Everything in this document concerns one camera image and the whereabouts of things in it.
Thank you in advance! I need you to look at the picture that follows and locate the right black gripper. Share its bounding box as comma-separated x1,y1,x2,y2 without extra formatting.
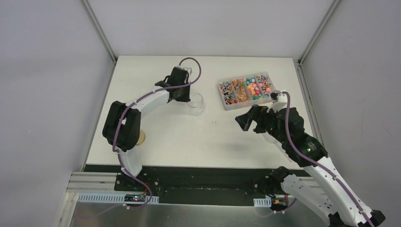
235,104,289,146

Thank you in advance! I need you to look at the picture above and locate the clear plastic jar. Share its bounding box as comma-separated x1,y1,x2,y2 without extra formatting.
187,93,205,116

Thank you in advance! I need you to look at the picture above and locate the purple cable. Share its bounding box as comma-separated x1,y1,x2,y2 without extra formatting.
253,91,375,227
76,57,202,219

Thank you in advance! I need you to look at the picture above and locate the slotted cable duct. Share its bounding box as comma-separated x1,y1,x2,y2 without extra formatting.
78,193,159,205
253,197,272,208

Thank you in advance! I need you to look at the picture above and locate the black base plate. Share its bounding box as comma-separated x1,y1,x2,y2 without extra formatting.
84,165,288,206

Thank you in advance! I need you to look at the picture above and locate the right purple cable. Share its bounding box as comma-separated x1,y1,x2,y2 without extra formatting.
253,91,375,227

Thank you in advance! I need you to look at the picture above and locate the compartmented candy tray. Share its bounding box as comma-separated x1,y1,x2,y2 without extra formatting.
217,71,276,111

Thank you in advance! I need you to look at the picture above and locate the right slotted cable duct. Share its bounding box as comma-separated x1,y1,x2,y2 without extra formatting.
253,197,272,208

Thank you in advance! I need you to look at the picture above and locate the wooden jar lid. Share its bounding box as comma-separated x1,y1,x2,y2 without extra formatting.
136,130,146,146

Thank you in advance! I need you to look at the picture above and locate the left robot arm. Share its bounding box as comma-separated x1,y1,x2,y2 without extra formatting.
102,66,192,191

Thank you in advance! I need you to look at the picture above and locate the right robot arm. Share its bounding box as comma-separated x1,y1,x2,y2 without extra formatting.
235,105,386,227

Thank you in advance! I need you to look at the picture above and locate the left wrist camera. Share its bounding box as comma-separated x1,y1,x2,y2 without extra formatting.
178,66,192,76

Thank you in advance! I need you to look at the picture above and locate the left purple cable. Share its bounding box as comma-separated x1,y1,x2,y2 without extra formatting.
76,57,202,219

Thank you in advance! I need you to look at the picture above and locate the left slotted cable duct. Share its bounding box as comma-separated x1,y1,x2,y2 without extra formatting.
78,193,159,205

